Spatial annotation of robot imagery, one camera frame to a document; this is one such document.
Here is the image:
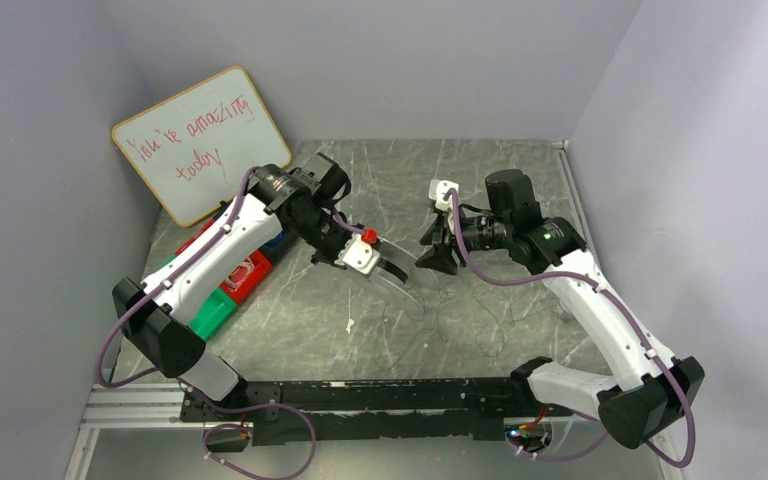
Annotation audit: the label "white perforated filament spool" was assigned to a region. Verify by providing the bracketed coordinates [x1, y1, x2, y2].
[350, 239, 439, 319]

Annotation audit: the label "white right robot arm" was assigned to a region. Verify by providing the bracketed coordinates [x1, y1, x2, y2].
[416, 169, 705, 449]

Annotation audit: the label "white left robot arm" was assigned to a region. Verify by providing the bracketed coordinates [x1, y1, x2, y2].
[113, 154, 352, 409]

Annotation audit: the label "black storage bin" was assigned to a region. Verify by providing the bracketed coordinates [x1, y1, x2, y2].
[260, 230, 299, 266]

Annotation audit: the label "red storage bin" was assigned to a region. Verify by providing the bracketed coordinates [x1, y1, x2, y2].
[178, 221, 275, 305]

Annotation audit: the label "green storage bin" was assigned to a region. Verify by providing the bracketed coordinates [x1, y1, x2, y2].
[189, 288, 238, 341]

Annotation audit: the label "whiteboard with red writing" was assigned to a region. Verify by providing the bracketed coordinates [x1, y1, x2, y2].
[111, 66, 292, 226]

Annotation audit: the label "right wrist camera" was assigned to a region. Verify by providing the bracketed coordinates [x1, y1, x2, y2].
[428, 179, 459, 213]

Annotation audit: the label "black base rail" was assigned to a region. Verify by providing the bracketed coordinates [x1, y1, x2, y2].
[180, 377, 572, 446]

